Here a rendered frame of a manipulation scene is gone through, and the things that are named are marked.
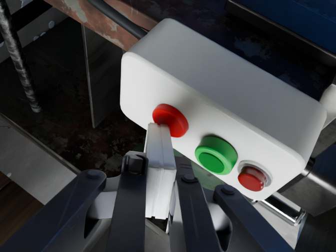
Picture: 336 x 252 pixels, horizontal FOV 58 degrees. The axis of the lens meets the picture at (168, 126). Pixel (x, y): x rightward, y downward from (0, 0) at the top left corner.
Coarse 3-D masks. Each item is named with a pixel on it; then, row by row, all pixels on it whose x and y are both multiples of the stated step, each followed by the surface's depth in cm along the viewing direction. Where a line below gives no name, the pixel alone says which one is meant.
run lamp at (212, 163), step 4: (204, 152) 20; (200, 156) 20; (204, 156) 20; (208, 156) 20; (212, 156) 20; (200, 160) 21; (204, 160) 20; (208, 160) 20; (212, 160) 20; (216, 160) 20; (220, 160) 20; (204, 164) 21; (208, 164) 21; (212, 164) 20; (216, 164) 20; (220, 164) 20; (208, 168) 21; (212, 168) 21; (216, 168) 20; (220, 168) 20; (216, 172) 21; (220, 172) 20
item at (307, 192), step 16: (320, 160) 45; (304, 176) 44; (320, 176) 43; (288, 192) 49; (304, 192) 47; (320, 192) 45; (304, 208) 50; (320, 208) 47; (304, 224) 51; (320, 224) 46; (304, 240) 48; (320, 240) 43
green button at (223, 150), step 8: (208, 136) 20; (200, 144) 20; (208, 144) 20; (216, 144) 20; (224, 144) 20; (200, 152) 20; (208, 152) 20; (216, 152) 19; (224, 152) 19; (232, 152) 20; (224, 160) 19; (232, 160) 20; (224, 168) 20; (232, 168) 20
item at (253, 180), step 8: (248, 160) 20; (240, 168) 21; (248, 168) 20; (256, 168) 20; (264, 168) 19; (240, 176) 20; (248, 176) 19; (256, 176) 19; (264, 176) 20; (248, 184) 20; (256, 184) 19; (264, 184) 20
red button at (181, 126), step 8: (160, 104) 21; (168, 104) 21; (152, 112) 21; (160, 112) 21; (168, 112) 20; (176, 112) 20; (160, 120) 21; (168, 120) 21; (176, 120) 20; (184, 120) 21; (176, 128) 21; (184, 128) 21; (176, 136) 22
